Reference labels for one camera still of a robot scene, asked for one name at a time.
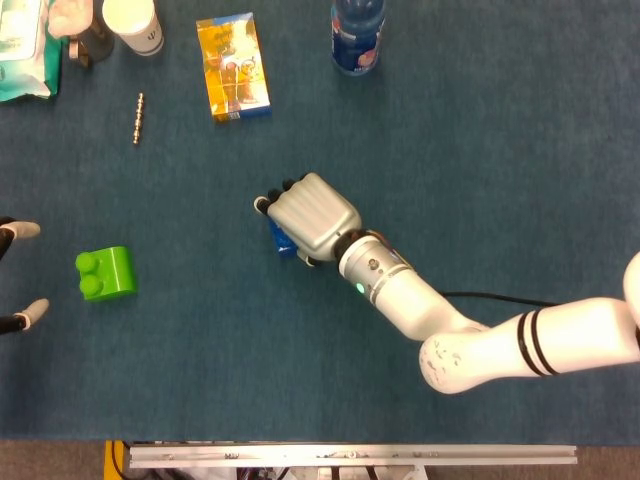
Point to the green rounded building block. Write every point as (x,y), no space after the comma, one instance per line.
(112,275)

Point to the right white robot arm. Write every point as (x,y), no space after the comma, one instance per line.
(425,310)

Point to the beaded metal rod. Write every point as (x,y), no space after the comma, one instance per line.
(138,120)

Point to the aluminium rail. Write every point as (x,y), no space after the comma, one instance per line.
(350,456)

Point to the yellow and blue carton box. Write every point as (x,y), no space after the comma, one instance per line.
(232,70)

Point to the blue four-stud building block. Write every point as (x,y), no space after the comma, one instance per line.
(281,243)

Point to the white curved plastic item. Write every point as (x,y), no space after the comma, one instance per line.
(67,17)

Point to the yellow frame part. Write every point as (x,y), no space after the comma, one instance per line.
(111,460)

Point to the white paper cup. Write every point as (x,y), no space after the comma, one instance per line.
(135,25)

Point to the green wet wipes pack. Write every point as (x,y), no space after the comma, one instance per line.
(25,50)

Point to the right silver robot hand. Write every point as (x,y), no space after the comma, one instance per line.
(315,215)

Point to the shiny steel mug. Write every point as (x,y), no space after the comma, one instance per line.
(97,45)

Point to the blue felt table cloth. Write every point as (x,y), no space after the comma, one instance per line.
(250,350)

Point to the blue drink bottle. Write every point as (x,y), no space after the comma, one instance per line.
(357,37)

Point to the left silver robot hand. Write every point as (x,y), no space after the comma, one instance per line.
(27,229)

